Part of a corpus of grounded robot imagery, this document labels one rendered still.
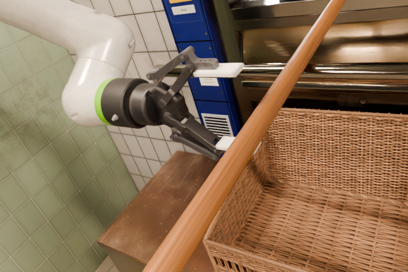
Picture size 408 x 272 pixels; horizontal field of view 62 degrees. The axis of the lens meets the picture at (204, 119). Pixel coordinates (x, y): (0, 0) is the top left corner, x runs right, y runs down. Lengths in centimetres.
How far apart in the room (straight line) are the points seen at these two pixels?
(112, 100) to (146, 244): 71
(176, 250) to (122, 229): 99
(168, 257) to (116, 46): 48
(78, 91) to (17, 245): 117
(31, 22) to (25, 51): 93
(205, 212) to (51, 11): 49
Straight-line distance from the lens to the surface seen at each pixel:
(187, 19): 115
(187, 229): 35
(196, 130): 58
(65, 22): 71
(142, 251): 122
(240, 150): 41
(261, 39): 111
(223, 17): 111
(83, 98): 67
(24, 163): 167
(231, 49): 115
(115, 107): 61
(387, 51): 102
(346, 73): 62
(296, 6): 101
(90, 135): 184
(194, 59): 50
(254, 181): 116
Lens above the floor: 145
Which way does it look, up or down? 31 degrees down
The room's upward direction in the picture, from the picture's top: 18 degrees counter-clockwise
